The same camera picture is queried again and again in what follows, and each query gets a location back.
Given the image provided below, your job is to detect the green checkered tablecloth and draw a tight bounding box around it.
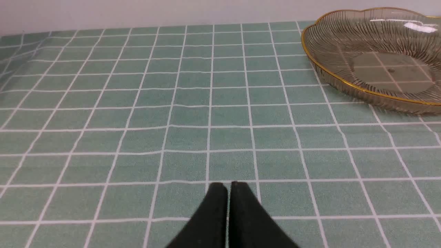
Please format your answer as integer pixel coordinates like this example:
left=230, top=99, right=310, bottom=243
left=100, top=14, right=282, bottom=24
left=0, top=21, right=440, bottom=248

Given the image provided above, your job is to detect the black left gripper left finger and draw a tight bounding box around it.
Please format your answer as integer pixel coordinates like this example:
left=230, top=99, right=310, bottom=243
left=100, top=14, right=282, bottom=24
left=167, top=183, right=228, bottom=248

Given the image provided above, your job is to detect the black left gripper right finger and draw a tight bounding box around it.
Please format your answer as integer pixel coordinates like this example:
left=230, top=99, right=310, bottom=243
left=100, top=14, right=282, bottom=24
left=229, top=182, right=299, bottom=248

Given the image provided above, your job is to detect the clear gold-rimmed glass bowl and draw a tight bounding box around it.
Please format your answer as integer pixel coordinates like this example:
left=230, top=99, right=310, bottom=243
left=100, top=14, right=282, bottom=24
left=301, top=8, right=441, bottom=115

